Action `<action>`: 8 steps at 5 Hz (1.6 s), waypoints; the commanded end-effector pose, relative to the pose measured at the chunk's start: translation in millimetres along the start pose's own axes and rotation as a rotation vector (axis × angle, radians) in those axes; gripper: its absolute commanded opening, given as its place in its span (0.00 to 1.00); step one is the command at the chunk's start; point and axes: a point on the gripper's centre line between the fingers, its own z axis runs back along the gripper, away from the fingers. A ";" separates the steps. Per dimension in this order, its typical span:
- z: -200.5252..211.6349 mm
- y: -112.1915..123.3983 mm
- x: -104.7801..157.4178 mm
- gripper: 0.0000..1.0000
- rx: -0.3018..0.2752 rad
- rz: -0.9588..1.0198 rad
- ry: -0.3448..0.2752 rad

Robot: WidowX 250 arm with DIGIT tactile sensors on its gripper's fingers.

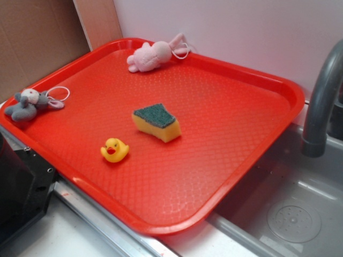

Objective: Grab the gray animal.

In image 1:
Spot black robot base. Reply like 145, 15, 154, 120
1, 135, 56, 247

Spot gray plastic sink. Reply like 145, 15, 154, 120
162, 126, 342, 256

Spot brown cardboard panel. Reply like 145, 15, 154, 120
1, 1, 122, 102

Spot gray faucet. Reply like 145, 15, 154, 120
301, 40, 342, 157

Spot red plastic tray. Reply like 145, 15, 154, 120
1, 39, 304, 236

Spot yellow rubber duck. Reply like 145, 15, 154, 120
100, 138, 130, 163

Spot yellow green sponge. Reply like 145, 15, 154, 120
132, 103, 182, 143

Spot gray plush animal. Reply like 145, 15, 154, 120
4, 86, 70, 122

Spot pink plush bunny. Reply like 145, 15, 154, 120
126, 33, 190, 73

